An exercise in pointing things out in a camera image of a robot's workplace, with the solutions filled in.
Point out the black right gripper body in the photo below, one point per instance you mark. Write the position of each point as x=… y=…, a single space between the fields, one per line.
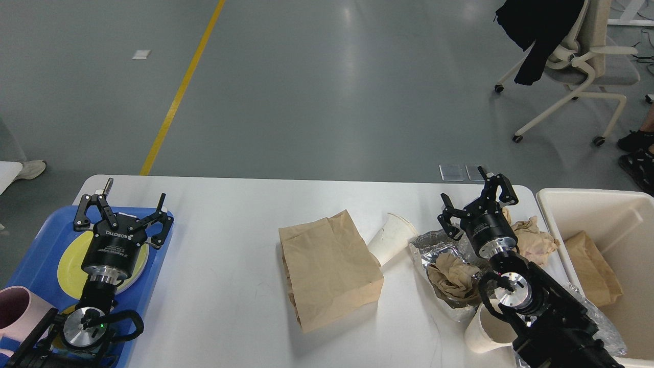
x=488 y=231

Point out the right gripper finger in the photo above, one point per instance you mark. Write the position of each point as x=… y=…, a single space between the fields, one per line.
x=445 y=218
x=497 y=192

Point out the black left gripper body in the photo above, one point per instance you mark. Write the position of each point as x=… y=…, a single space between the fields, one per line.
x=113 y=251

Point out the yellow plastic plate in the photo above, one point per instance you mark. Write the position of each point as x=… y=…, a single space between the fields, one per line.
x=70 y=276

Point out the pink ribbed mug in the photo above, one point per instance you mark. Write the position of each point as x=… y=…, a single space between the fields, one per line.
x=21 y=312

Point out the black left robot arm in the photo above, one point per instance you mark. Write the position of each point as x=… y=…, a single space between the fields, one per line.
x=83 y=334

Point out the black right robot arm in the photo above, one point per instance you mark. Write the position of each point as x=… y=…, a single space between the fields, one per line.
x=553 y=328

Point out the pale green plate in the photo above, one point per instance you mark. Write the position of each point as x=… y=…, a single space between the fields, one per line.
x=140 y=265

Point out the floor outlet plates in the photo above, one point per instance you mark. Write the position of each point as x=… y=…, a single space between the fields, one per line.
x=461 y=173

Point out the crumpled aluminium foil tray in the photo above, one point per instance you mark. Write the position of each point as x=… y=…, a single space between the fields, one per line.
x=425 y=249

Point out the crumpled beige napkin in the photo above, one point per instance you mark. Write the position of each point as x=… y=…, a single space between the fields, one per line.
x=533 y=244

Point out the white paper cup lying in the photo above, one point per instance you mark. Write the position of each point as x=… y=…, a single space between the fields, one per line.
x=394 y=236

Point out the blue plastic tray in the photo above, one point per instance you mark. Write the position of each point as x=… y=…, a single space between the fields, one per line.
x=37 y=270

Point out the crumpled brown napkin in foil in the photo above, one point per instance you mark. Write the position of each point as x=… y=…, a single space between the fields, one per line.
x=454 y=281

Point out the white shoe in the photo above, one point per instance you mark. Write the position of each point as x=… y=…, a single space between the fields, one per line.
x=31 y=169

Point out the white paper cup upright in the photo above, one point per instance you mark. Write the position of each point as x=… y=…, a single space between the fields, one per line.
x=486 y=332

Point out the cream plastic bin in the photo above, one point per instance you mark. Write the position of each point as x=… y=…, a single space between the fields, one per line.
x=621 y=224

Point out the brown paper bag in bin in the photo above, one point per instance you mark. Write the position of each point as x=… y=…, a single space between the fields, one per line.
x=597 y=279

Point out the black shoe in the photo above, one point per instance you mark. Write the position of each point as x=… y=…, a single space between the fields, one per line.
x=639 y=165
x=635 y=141

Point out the beige office chair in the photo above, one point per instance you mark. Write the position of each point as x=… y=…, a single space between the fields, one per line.
x=586 y=62

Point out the clear plastic wrap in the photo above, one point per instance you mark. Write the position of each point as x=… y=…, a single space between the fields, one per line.
x=607 y=332

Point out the black jacket on chair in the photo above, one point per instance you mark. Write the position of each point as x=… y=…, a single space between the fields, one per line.
x=538 y=27

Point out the white desk frame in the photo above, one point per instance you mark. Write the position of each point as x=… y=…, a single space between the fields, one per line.
x=630 y=16

